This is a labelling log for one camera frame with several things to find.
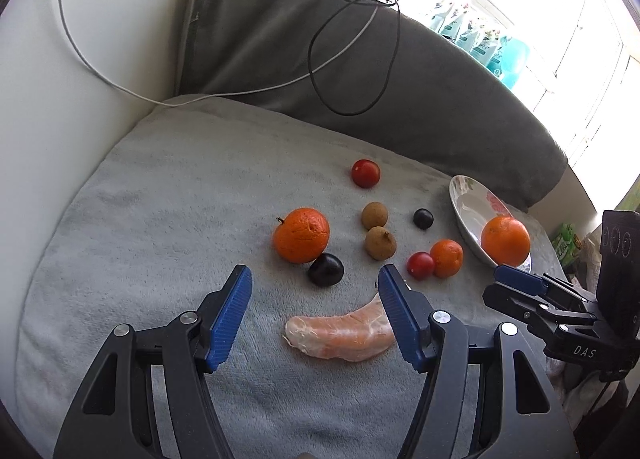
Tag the large smooth orange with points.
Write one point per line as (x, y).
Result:
(505, 240)

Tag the small red cherry tomato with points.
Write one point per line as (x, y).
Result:
(419, 265)

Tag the white floral bowl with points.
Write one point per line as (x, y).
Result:
(467, 209)

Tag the light grey blanket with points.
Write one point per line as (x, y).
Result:
(150, 239)

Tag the large red cherry tomato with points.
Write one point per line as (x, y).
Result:
(365, 173)

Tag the brown longan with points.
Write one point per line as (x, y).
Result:
(374, 215)
(380, 242)

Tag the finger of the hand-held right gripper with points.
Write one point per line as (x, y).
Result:
(510, 304)
(520, 279)

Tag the teal patterned curtain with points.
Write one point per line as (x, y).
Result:
(480, 39)

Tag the white furniture panel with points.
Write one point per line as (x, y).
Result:
(125, 14)

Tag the large wrinkled tangerine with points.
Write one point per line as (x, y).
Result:
(301, 241)

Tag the small dark grape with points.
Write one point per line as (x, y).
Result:
(423, 218)

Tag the small mandarin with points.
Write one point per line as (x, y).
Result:
(447, 258)

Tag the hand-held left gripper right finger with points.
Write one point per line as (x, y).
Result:
(397, 319)

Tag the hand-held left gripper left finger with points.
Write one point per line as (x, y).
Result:
(231, 319)

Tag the dark grey covered cushion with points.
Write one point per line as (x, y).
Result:
(240, 39)

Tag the white window frame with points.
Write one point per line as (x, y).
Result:
(555, 14)

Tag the green box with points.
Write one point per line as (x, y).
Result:
(567, 244)

